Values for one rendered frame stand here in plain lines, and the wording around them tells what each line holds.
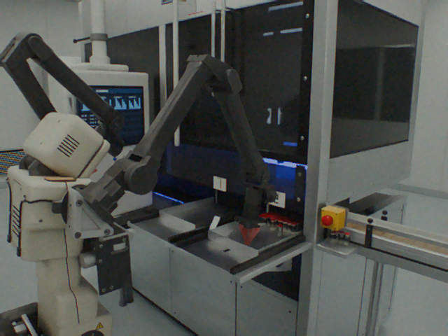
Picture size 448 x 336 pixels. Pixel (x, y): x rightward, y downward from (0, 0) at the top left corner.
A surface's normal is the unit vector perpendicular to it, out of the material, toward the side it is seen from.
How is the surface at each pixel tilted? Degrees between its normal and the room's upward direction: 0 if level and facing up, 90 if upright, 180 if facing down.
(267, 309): 90
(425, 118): 90
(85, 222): 90
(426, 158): 90
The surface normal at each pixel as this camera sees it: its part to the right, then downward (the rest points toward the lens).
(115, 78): 0.78, 0.14
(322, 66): -0.72, 0.14
